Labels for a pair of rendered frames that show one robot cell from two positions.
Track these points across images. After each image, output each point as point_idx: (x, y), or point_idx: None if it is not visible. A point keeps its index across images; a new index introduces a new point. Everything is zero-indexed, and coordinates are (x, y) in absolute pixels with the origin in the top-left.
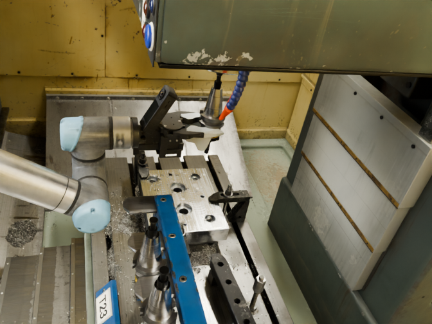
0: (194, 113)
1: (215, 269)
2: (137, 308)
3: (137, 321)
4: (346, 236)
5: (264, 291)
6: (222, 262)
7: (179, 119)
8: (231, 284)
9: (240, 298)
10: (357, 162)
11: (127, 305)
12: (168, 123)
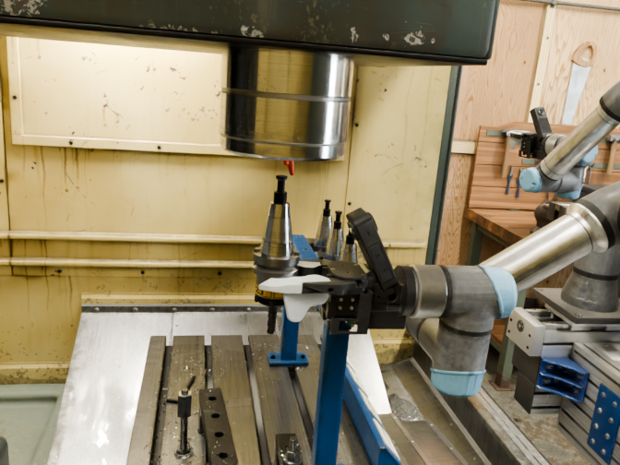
0: (304, 280)
1: (233, 449)
2: (343, 459)
3: (340, 447)
4: None
5: None
6: (220, 458)
7: (333, 269)
8: (215, 431)
9: (210, 417)
10: None
11: (356, 463)
12: (351, 267)
